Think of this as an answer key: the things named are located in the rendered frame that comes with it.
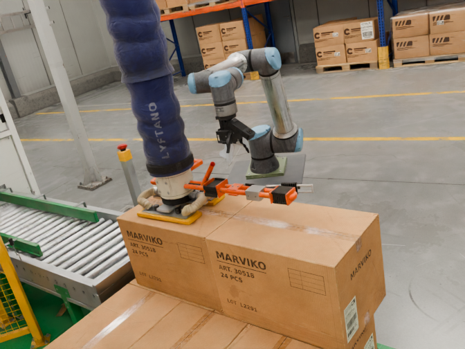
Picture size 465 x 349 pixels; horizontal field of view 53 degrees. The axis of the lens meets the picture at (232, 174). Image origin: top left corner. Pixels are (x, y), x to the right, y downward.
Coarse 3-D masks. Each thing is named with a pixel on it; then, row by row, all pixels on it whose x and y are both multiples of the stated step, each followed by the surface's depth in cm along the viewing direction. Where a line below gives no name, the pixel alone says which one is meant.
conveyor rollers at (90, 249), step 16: (0, 208) 405; (16, 208) 398; (32, 208) 390; (0, 224) 370; (16, 224) 362; (32, 224) 354; (48, 224) 353; (64, 224) 344; (80, 224) 336; (96, 224) 334; (112, 224) 325; (32, 240) 327; (48, 240) 325; (64, 240) 317; (80, 240) 314; (96, 240) 313; (112, 240) 303; (32, 256) 307; (48, 256) 306; (64, 256) 296; (80, 256) 294; (96, 256) 292; (112, 256) 290; (128, 256) 279; (80, 272) 274; (96, 272) 271
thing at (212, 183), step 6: (210, 180) 215; (216, 180) 216; (222, 180) 214; (204, 186) 210; (210, 186) 208; (216, 186) 207; (222, 186) 210; (204, 192) 212; (210, 192) 210; (216, 192) 208
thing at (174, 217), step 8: (144, 208) 234; (152, 208) 231; (176, 208) 219; (144, 216) 228; (152, 216) 224; (160, 216) 222; (168, 216) 220; (176, 216) 217; (184, 216) 216; (192, 216) 215; (200, 216) 218
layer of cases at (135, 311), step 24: (144, 288) 246; (96, 312) 234; (120, 312) 230; (144, 312) 226; (168, 312) 223; (192, 312) 219; (216, 312) 216; (72, 336) 220; (96, 336) 217; (120, 336) 213; (144, 336) 210; (168, 336) 207; (192, 336) 204; (216, 336) 201; (240, 336) 198; (264, 336) 195; (360, 336) 201
